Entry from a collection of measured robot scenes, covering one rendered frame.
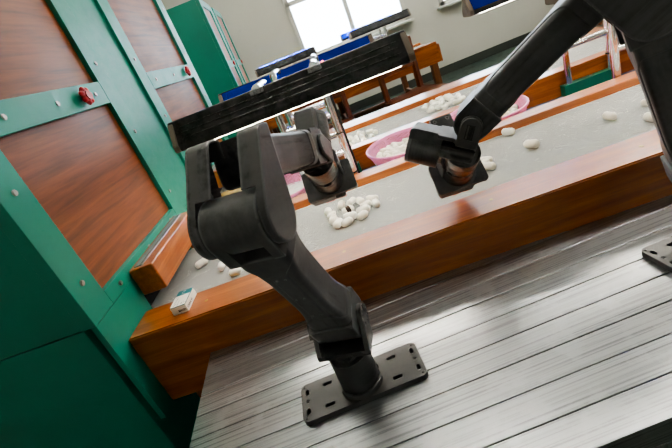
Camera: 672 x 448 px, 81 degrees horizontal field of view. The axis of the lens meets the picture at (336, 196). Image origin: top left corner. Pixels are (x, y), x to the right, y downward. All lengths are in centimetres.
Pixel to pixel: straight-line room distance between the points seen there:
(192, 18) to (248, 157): 333
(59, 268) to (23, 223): 10
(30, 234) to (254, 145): 54
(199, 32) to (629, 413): 354
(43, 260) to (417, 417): 67
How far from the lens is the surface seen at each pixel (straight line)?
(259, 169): 38
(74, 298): 88
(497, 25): 684
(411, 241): 78
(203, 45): 368
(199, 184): 42
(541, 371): 64
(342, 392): 67
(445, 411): 62
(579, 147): 106
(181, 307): 91
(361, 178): 115
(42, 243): 87
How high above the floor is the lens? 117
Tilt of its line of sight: 21 degrees down
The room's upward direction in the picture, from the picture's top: 22 degrees counter-clockwise
